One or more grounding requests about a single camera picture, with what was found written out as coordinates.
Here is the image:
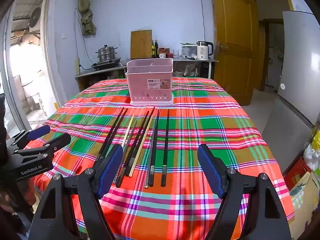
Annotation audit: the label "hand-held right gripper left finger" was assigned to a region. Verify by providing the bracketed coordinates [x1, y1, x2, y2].
[30, 144, 124, 240]

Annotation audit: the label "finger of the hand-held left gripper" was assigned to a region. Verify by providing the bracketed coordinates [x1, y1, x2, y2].
[6, 125, 51, 150]
[15, 133, 72, 160]

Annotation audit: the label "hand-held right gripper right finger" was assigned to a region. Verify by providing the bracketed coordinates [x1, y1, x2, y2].
[197, 144, 292, 240]

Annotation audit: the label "grey metal-tipped chopstick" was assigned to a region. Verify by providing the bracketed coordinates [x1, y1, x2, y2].
[112, 120, 138, 184]
[144, 122, 157, 190]

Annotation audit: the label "black chopstick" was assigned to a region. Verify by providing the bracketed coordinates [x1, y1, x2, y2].
[102, 108, 128, 157]
[115, 110, 150, 188]
[161, 109, 170, 187]
[97, 107, 125, 161]
[149, 109, 160, 187]

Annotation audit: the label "pink utensil basket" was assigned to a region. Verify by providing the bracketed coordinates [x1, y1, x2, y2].
[126, 58, 174, 105]

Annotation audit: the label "plaid tablecloth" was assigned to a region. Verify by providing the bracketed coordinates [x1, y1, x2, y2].
[25, 77, 295, 240]

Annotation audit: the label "low steel shelf table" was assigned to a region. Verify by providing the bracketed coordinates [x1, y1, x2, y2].
[75, 65, 128, 92]

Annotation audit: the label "red cardboard box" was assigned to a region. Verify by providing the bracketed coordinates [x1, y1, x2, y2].
[284, 156, 312, 191]

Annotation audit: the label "black induction cooker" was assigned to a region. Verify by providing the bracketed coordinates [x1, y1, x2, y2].
[91, 57, 122, 69]

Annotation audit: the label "beige printed bag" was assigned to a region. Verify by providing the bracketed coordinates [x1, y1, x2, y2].
[290, 171, 320, 240]

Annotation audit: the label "steel steamer pot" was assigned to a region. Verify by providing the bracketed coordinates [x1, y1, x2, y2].
[95, 44, 118, 63]

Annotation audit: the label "yellow and white packages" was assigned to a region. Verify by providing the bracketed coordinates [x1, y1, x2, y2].
[303, 127, 320, 173]

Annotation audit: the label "steel kitchen table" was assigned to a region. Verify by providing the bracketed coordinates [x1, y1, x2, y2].
[172, 56, 219, 79]

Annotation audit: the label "outdoor air conditioner unit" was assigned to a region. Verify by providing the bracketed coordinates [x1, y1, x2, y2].
[27, 6, 42, 33]

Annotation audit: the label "white electric kettle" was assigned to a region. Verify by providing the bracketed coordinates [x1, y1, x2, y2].
[196, 41, 214, 60]

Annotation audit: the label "white plastic container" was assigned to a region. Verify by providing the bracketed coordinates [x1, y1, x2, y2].
[180, 42, 198, 58]

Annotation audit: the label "olive tied curtain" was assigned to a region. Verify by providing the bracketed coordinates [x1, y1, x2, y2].
[77, 0, 97, 36]

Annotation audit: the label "bamboo cutting board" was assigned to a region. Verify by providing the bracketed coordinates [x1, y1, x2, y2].
[130, 29, 152, 59]

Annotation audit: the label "yellow wooden door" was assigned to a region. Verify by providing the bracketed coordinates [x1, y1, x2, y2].
[210, 0, 259, 106]

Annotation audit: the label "white refrigerator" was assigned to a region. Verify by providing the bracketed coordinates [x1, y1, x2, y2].
[276, 10, 320, 130]

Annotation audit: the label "black cooker power cable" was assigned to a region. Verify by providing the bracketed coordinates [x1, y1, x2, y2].
[74, 7, 93, 68]

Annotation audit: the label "long black wall cable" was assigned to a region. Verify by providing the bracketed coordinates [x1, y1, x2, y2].
[197, 0, 207, 43]

